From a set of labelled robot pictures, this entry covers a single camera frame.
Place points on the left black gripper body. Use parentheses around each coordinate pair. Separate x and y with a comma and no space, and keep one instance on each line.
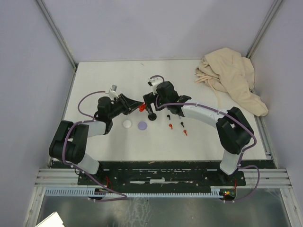
(120,106)

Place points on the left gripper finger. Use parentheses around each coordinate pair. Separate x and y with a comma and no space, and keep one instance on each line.
(132,108)
(129,103)

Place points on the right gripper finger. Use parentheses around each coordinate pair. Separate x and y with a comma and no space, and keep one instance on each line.
(150,112)
(148,100)

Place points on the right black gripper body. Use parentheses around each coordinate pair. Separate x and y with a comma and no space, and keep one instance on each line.
(160,101)

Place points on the red earbud case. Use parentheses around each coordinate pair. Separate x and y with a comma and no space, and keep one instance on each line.
(142,107)

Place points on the white earbud case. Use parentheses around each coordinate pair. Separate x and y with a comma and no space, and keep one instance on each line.
(127,124)

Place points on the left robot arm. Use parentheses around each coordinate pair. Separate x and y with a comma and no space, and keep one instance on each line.
(70,140)

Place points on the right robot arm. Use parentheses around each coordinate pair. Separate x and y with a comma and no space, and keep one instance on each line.
(235,133)

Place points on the black earbud case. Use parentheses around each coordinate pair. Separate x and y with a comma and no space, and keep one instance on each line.
(152,117)

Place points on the purple earbud case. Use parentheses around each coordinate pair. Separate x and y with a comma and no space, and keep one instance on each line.
(142,125)

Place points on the beige cloth bag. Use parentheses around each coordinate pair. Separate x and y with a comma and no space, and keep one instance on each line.
(226,70)

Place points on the white paper corner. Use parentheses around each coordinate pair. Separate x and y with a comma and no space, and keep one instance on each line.
(52,220)

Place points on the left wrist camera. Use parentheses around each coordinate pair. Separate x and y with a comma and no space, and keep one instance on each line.
(112,92)

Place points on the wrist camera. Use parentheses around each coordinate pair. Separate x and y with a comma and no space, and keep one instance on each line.
(112,92)
(154,81)

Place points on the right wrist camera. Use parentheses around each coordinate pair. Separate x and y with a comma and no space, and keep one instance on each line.
(154,81)

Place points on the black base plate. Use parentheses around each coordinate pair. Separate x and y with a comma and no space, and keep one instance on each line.
(162,176)

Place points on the aluminium frame rail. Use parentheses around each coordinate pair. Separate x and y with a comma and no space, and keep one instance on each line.
(274,178)

